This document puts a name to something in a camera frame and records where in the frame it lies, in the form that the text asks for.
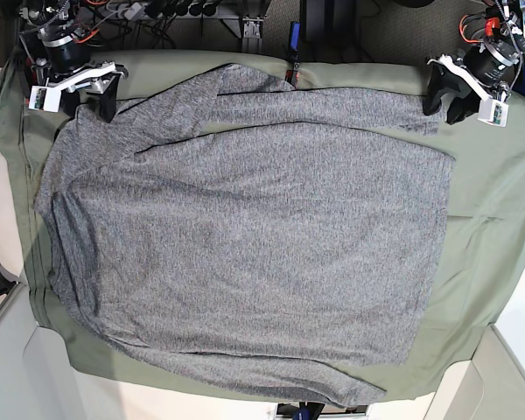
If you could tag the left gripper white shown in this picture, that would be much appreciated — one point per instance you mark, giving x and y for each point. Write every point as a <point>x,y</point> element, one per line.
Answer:
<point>448,78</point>

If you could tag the aluminium frame bracket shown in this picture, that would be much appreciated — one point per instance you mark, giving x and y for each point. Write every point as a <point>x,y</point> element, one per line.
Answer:
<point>251,29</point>

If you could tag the blue clamp handle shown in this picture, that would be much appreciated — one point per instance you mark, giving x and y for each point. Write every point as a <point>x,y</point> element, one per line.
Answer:
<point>293,41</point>

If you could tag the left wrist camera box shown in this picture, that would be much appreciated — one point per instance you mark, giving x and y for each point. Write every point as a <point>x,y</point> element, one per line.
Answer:
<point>493,112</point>

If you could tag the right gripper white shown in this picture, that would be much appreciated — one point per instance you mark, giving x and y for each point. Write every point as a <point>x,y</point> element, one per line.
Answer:
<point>97,79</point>

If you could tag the grey long-sleeve T-shirt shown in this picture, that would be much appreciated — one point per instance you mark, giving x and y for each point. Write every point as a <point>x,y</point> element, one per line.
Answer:
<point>248,235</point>

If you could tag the bottom orange-black clamp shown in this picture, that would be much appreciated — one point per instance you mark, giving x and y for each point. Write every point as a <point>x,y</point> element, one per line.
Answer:
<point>308,411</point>

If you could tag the green table cloth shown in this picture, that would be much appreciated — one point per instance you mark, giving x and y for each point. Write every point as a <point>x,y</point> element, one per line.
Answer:
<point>481,264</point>

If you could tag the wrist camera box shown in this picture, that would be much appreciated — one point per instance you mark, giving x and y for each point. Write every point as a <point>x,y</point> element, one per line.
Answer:
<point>493,112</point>
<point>45,99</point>

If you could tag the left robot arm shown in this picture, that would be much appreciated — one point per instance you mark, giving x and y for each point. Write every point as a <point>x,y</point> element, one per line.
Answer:
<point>482,79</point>

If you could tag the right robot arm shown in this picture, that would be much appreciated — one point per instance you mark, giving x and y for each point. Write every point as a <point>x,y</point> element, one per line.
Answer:
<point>55,42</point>

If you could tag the top red-black clamp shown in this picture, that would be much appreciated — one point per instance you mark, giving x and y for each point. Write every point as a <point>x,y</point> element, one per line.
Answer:
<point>292,74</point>

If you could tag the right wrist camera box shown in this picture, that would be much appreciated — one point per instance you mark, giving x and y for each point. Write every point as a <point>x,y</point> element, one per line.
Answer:
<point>45,99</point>

